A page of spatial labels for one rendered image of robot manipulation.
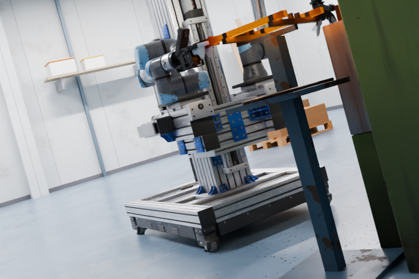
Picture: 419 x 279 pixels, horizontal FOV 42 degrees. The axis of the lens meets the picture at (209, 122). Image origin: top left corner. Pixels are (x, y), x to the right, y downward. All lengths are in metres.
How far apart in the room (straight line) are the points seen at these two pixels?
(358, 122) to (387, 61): 0.43
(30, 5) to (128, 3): 1.98
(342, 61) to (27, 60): 9.29
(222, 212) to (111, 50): 8.83
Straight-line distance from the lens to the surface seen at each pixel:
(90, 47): 11.41
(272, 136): 7.52
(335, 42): 2.23
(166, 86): 2.26
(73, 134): 11.06
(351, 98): 2.23
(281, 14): 1.89
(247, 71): 3.25
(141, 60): 2.59
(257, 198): 3.01
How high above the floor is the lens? 0.71
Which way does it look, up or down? 1 degrees down
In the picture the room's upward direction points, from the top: 15 degrees counter-clockwise
